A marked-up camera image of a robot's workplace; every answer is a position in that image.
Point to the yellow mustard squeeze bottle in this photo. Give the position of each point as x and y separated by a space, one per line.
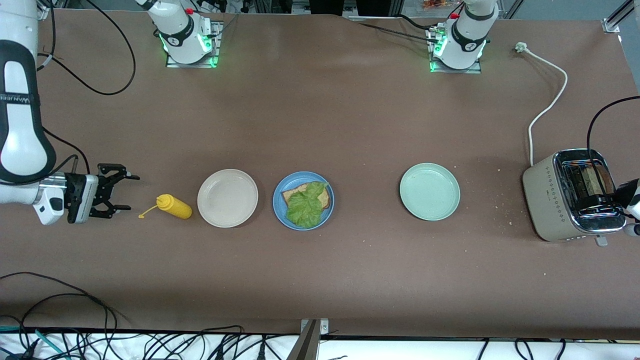
175 206

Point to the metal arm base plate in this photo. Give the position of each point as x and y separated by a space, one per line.
452 70
192 65

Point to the beige chrome toaster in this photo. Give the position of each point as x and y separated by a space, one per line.
542 200

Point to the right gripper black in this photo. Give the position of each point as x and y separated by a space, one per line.
76 196

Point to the pale green round plate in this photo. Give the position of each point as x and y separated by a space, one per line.
430 191

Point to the green lettuce leaf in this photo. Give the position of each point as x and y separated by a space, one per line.
305 207

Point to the blue round plate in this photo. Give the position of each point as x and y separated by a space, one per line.
278 205

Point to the beige round plate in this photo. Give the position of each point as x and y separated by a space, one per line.
227 198

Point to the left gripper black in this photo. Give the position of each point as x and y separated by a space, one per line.
626 191

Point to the orange snack packet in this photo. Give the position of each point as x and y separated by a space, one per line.
440 4

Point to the aluminium frame profile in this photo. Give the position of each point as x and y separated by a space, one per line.
612 22

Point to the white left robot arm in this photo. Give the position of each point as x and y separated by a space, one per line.
465 40

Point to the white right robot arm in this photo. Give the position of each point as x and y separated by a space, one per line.
20 125

